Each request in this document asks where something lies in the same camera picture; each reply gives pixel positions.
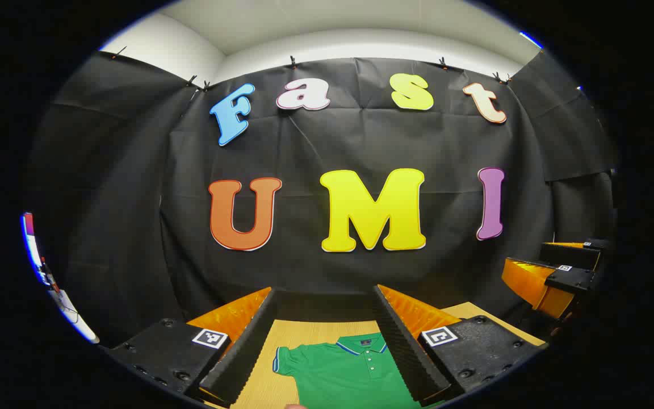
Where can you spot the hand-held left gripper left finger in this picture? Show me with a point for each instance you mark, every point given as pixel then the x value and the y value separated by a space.
pixel 247 346

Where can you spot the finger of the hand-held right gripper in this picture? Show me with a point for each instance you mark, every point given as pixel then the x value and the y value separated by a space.
pixel 574 279
pixel 571 254

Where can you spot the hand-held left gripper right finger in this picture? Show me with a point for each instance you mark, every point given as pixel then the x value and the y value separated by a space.
pixel 401 346

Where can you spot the green polo T-shirt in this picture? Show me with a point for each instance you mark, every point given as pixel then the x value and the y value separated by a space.
pixel 338 375

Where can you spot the black backdrop cloth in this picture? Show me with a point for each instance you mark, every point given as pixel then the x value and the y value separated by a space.
pixel 418 142

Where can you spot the row of black backdrop clips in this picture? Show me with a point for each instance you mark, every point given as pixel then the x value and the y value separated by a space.
pixel 292 61

